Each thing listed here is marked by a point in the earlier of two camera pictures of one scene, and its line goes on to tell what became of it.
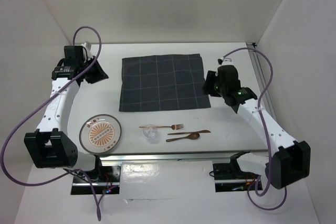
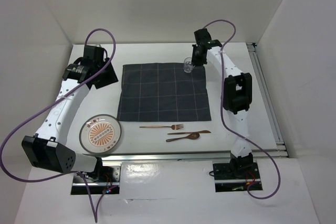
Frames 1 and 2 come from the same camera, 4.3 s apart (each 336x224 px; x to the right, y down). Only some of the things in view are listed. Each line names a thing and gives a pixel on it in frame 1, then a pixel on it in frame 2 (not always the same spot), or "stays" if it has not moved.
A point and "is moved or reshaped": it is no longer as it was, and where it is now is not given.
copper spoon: (195, 136) stays
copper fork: (174, 127) stays
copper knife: (199, 131) stays
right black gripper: (211, 77) to (196, 62)
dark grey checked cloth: (162, 83) is moved or reshaped
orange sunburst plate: (100, 134) stays
